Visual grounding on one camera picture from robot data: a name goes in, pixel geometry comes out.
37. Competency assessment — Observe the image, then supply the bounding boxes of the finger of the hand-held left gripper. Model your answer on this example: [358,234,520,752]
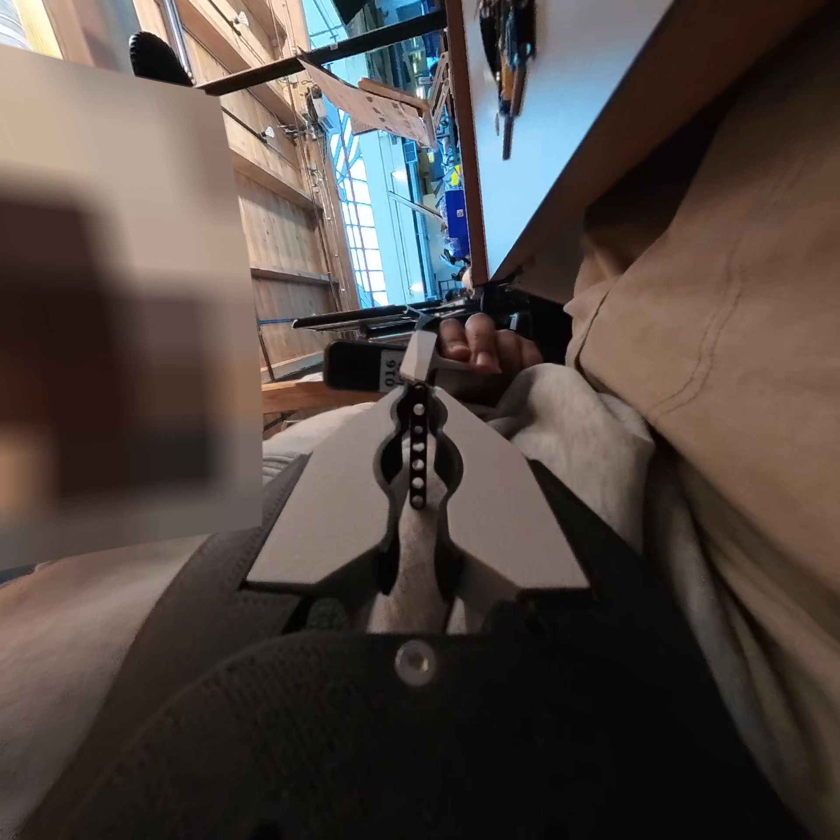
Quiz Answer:
[398,315,439,387]

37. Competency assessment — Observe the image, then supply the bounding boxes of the black metal frame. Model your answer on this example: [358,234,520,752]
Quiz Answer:
[292,298,483,342]

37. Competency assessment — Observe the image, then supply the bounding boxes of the white table with wooden edge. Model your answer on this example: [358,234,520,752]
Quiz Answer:
[445,0,815,303]

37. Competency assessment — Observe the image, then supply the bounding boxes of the blue box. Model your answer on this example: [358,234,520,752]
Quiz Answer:
[443,189,472,260]

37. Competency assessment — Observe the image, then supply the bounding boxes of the wooden bench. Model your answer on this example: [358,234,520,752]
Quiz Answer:
[261,377,385,416]

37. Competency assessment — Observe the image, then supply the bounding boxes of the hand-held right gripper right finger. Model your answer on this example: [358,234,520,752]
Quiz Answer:
[420,384,592,601]

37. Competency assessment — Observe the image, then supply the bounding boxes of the black clamp under table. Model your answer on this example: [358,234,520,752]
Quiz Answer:
[482,281,573,365]

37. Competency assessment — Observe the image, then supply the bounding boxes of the black steel beam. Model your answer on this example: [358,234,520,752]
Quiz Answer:
[197,10,448,98]

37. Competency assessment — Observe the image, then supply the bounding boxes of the grey sweatshirt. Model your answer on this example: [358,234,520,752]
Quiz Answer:
[0,402,460,840]

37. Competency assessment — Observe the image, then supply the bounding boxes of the black lego beam with holes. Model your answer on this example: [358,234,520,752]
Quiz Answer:
[409,382,433,510]

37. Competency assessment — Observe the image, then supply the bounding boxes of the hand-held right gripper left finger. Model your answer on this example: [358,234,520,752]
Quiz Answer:
[244,384,414,595]

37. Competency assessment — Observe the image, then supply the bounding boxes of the tan pants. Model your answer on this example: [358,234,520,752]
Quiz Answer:
[564,13,840,840]

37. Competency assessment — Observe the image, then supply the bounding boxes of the person's left hand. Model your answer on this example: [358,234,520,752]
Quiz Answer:
[437,312,547,376]

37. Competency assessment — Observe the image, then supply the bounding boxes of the person's left forearm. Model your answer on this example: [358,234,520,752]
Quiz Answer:
[459,363,657,555]

